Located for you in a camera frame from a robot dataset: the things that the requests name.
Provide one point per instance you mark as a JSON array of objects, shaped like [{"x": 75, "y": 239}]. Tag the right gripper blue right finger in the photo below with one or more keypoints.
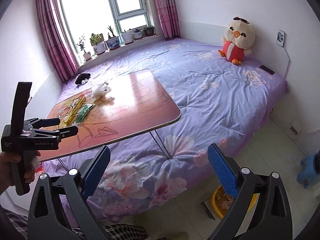
[{"x": 225, "y": 169}]

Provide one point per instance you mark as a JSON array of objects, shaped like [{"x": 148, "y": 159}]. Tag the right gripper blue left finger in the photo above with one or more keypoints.
[{"x": 92, "y": 171}]

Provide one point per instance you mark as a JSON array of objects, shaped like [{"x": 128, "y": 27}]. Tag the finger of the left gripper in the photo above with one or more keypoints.
[
  {"x": 61, "y": 133},
  {"x": 40, "y": 123}
]

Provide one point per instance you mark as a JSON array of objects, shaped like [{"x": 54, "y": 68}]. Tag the green snack wrapper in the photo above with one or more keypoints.
[{"x": 83, "y": 113}]

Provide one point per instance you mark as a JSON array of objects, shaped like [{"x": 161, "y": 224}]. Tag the gold long box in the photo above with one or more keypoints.
[{"x": 74, "y": 111}]

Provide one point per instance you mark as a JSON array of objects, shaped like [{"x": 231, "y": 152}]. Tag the clear plastic bag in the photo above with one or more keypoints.
[{"x": 100, "y": 90}]

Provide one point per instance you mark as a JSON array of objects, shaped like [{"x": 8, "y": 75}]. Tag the yellow trash bin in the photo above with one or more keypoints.
[{"x": 221, "y": 202}]

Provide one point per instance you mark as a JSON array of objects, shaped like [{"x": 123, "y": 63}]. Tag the orange cartoon folding table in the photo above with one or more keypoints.
[{"x": 140, "y": 104}]

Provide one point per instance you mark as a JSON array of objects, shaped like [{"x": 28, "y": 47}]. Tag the black white plush toy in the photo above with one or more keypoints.
[{"x": 82, "y": 79}]

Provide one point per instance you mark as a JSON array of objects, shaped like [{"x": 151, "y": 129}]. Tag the purple floral bed quilt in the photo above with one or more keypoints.
[{"x": 220, "y": 103}]

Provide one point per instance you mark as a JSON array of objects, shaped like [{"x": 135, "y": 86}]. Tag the left pink curtain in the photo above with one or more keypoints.
[{"x": 54, "y": 40}]

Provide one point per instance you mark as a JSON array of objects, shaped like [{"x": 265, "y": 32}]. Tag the pink curtain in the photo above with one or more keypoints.
[
  {"x": 168, "y": 18},
  {"x": 54, "y": 40}
]

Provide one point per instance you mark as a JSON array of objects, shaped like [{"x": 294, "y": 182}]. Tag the small plant white pot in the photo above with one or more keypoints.
[{"x": 81, "y": 44}]

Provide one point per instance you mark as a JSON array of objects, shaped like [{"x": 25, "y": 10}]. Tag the floor power strip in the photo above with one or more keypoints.
[{"x": 296, "y": 127}]

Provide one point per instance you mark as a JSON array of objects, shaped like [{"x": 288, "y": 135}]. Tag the leafy plant white pot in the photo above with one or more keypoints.
[{"x": 97, "y": 43}]

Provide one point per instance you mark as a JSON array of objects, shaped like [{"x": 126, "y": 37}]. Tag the blue plastic stool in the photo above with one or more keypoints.
[{"x": 310, "y": 172}]

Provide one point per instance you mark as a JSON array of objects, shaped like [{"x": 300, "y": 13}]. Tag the blue white porcelain planter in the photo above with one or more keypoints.
[{"x": 113, "y": 41}]

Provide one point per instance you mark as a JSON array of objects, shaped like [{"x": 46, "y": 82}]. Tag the black remote control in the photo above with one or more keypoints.
[{"x": 266, "y": 69}]

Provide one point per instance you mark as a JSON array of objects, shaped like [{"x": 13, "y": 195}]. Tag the white flower pot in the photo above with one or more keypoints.
[{"x": 127, "y": 37}]

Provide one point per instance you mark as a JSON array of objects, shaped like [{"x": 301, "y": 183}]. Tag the small patterned flower pot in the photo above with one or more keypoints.
[{"x": 137, "y": 34}]

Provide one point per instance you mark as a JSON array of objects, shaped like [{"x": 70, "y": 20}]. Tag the white headboard panel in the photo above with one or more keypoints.
[{"x": 268, "y": 53}]

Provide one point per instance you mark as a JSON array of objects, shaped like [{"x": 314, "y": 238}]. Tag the chick plush toy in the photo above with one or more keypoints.
[{"x": 237, "y": 41}]

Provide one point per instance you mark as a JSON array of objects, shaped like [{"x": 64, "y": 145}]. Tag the green framed window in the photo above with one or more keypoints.
[{"x": 84, "y": 17}]

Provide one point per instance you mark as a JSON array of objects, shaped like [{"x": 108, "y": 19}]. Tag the dark flower pot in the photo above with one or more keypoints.
[{"x": 149, "y": 31}]

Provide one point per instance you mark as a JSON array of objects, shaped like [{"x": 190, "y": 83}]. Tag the right pink curtain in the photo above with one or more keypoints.
[{"x": 168, "y": 18}]

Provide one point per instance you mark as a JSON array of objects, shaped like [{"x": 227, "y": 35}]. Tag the wall power socket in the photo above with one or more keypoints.
[{"x": 280, "y": 38}]

